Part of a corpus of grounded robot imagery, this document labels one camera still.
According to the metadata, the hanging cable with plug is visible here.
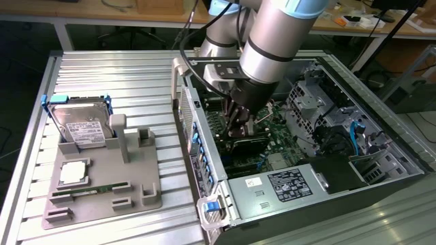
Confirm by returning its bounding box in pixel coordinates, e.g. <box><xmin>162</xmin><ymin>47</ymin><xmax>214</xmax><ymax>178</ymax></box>
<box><xmin>170</xmin><ymin>0</ymin><xmax>199</xmax><ymax>51</ymax></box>

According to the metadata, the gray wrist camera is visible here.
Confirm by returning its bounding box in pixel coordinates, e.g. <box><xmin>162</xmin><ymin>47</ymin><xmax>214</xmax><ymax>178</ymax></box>
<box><xmin>202</xmin><ymin>63</ymin><xmax>250</xmax><ymax>95</ymax></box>

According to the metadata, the metal socket cover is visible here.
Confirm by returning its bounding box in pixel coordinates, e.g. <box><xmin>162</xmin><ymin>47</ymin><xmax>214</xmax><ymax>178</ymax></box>
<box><xmin>257</xmin><ymin>101</ymin><xmax>275</xmax><ymax>124</ymax></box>

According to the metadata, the gray parts rack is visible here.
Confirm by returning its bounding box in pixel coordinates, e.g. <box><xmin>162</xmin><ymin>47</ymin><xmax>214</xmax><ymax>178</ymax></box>
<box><xmin>41</xmin><ymin>114</ymin><xmax>163</xmax><ymax>230</ymax></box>

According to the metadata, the black monitor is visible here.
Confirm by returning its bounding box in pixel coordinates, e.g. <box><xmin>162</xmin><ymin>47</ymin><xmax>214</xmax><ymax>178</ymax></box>
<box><xmin>369</xmin><ymin>0</ymin><xmax>426</xmax><ymax>23</ymax></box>

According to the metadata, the gray power supply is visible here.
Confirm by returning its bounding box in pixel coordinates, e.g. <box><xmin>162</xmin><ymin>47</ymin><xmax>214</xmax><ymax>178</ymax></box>
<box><xmin>226</xmin><ymin>164</ymin><xmax>331</xmax><ymax>222</ymax></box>

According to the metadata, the silver chipset heatsink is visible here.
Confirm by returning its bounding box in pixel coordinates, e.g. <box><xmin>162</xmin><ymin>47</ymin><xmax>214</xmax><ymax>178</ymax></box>
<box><xmin>266</xmin><ymin>154</ymin><xmax>287</xmax><ymax>171</ymax></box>

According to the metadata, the wooden box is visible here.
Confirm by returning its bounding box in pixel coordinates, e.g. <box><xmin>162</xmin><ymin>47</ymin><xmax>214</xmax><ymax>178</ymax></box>
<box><xmin>135</xmin><ymin>0</ymin><xmax>186</xmax><ymax>15</ymax></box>

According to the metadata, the wooden desk white frame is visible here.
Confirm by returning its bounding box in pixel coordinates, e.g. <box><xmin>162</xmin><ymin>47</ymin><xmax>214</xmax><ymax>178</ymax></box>
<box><xmin>307</xmin><ymin>0</ymin><xmax>436</xmax><ymax>74</ymax></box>
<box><xmin>0</xmin><ymin>0</ymin><xmax>209</xmax><ymax>51</ymax></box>

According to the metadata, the blue wire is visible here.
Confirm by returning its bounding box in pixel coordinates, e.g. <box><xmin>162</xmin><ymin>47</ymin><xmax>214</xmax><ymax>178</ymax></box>
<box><xmin>349</xmin><ymin>119</ymin><xmax>365</xmax><ymax>157</ymax></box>

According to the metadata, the open black PC case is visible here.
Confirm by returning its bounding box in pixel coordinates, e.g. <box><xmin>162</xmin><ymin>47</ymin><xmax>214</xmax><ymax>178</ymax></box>
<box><xmin>170</xmin><ymin>55</ymin><xmax>431</xmax><ymax>245</ymax></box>

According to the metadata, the white plastic part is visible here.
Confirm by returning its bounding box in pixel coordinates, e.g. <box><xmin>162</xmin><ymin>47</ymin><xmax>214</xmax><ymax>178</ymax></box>
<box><xmin>341</xmin><ymin>14</ymin><xmax>385</xmax><ymax>28</ymax></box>

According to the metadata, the green motherboard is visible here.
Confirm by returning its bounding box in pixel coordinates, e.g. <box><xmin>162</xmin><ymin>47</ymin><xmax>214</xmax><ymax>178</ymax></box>
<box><xmin>202</xmin><ymin>96</ymin><xmax>315</xmax><ymax>179</ymax></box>

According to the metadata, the dark gray floor cabinet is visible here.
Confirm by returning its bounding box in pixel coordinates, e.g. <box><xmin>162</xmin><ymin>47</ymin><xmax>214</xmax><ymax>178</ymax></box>
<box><xmin>386</xmin><ymin>79</ymin><xmax>436</xmax><ymax>114</ymax></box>

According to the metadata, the hard disk blue carrier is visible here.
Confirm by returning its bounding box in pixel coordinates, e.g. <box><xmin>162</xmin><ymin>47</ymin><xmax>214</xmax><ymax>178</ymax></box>
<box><xmin>39</xmin><ymin>94</ymin><xmax>114</xmax><ymax>150</ymax></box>

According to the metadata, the green graphics card black shroud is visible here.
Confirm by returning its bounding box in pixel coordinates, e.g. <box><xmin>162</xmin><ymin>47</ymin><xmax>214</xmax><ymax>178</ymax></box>
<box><xmin>222</xmin><ymin>134</ymin><xmax>270</xmax><ymax>157</ymax></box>

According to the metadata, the black camera cable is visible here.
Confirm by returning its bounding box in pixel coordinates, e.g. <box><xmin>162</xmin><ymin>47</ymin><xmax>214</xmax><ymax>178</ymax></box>
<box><xmin>178</xmin><ymin>0</ymin><xmax>247</xmax><ymax>102</ymax></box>

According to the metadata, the green RAM stick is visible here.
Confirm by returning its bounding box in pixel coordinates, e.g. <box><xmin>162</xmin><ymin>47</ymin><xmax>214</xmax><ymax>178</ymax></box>
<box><xmin>53</xmin><ymin>185</ymin><xmax>114</xmax><ymax>198</ymax></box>

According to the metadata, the silver CPU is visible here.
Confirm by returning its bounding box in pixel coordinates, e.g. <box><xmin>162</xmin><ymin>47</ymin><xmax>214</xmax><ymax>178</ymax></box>
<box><xmin>57</xmin><ymin>161</ymin><xmax>87</xmax><ymax>185</ymax></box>

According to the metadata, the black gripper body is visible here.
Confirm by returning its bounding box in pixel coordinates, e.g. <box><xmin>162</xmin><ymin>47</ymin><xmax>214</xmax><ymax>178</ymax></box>
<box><xmin>229</xmin><ymin>79</ymin><xmax>279</xmax><ymax>115</ymax></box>

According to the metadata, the silver disk bay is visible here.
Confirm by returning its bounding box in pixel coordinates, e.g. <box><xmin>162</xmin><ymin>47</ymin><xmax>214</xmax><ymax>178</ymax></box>
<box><xmin>285</xmin><ymin>68</ymin><xmax>341</xmax><ymax>126</ymax></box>

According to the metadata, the black tripod pole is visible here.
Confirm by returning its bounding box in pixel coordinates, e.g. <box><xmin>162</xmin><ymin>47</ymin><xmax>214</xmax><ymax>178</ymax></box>
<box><xmin>349</xmin><ymin>0</ymin><xmax>429</xmax><ymax>71</ymax></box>

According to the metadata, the black office chair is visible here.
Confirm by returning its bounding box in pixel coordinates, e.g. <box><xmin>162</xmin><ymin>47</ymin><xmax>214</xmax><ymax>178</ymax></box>
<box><xmin>97</xmin><ymin>25</ymin><xmax>167</xmax><ymax>51</ymax></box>

